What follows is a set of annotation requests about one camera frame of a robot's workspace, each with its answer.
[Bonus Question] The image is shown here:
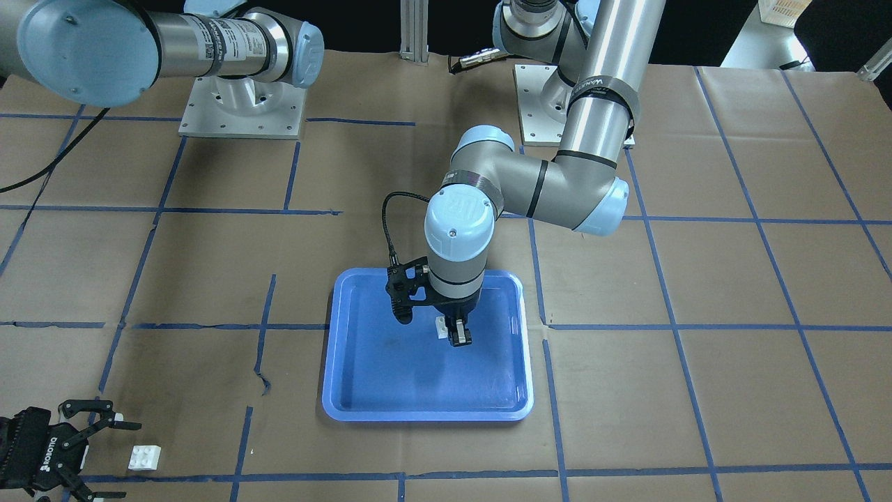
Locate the aluminium frame post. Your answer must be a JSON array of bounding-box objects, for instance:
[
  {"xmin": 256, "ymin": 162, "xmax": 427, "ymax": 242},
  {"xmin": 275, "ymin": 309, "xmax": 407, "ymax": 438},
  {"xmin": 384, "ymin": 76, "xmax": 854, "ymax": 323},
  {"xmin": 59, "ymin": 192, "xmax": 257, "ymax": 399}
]
[{"xmin": 399, "ymin": 0, "xmax": 429, "ymax": 66}]

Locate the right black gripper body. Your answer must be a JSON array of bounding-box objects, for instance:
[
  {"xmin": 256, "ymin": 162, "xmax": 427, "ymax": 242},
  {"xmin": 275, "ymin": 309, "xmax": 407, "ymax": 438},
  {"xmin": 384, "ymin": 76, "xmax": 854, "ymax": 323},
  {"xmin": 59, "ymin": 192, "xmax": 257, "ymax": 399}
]
[{"xmin": 1, "ymin": 407, "xmax": 89, "ymax": 496}]

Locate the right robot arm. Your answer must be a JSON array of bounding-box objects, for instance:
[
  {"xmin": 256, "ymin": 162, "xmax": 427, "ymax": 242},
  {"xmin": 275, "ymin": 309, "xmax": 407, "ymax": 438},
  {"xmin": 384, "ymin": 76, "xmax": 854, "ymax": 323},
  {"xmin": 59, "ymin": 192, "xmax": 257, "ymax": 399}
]
[{"xmin": 2, "ymin": 1, "xmax": 324, "ymax": 501}]

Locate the white block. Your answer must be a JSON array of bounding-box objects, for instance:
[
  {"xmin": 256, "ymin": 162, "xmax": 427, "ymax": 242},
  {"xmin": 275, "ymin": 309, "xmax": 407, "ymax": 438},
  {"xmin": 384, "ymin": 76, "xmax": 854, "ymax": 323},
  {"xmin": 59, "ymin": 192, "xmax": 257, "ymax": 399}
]
[
  {"xmin": 128, "ymin": 445, "xmax": 162, "ymax": 471},
  {"xmin": 434, "ymin": 317, "xmax": 449, "ymax": 340}
]

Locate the blue plastic tray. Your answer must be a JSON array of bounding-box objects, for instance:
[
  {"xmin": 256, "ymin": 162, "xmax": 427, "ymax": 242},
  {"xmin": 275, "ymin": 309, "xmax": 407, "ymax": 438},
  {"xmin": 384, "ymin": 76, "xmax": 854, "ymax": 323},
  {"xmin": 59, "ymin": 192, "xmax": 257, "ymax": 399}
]
[{"xmin": 321, "ymin": 268, "xmax": 535, "ymax": 422}]

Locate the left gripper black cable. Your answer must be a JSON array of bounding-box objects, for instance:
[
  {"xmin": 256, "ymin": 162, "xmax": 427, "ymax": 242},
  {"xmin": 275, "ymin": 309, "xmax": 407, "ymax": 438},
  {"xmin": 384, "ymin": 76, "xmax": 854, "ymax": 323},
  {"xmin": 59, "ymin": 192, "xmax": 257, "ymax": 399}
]
[{"xmin": 380, "ymin": 191, "xmax": 433, "ymax": 269}]

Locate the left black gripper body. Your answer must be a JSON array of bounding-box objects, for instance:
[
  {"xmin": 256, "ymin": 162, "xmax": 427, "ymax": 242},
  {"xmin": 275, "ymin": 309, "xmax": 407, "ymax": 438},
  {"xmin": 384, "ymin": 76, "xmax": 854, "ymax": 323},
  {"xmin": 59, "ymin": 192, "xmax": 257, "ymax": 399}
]
[{"xmin": 386, "ymin": 257, "xmax": 480, "ymax": 326}]

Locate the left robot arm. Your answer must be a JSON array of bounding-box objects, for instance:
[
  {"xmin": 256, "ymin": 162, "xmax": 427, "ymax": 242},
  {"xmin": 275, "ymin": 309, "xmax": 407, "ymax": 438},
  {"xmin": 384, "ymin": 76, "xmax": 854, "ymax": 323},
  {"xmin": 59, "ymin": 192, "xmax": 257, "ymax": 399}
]
[{"xmin": 385, "ymin": 1, "xmax": 665, "ymax": 347}]

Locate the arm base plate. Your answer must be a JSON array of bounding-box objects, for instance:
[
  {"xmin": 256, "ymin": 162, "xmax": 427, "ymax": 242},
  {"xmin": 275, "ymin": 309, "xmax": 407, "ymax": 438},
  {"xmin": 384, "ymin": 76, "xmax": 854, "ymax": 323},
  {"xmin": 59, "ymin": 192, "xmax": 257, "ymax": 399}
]
[
  {"xmin": 178, "ymin": 77, "xmax": 307, "ymax": 139},
  {"xmin": 513, "ymin": 64, "xmax": 636, "ymax": 149}
]

